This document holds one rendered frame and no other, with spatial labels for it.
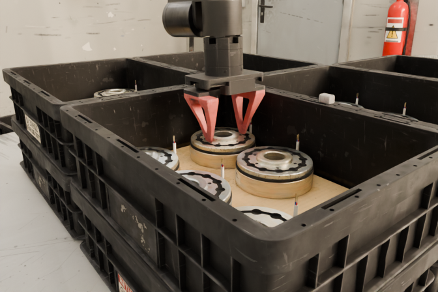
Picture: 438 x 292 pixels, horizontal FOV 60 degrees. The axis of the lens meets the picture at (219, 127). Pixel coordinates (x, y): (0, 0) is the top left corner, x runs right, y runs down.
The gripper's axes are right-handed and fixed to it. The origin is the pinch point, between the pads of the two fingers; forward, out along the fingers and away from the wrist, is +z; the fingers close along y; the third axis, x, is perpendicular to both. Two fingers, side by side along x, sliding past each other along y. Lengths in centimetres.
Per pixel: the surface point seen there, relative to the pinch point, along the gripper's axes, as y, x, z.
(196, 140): 4.5, -1.5, 0.7
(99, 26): -87, -355, -11
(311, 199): -1.0, 17.1, 4.8
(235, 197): 6.7, 11.6, 4.4
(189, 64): -22, -50, -4
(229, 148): 2.2, 4.1, 1.0
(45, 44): -31, -340, 3
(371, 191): 8.7, 31.5, -4.8
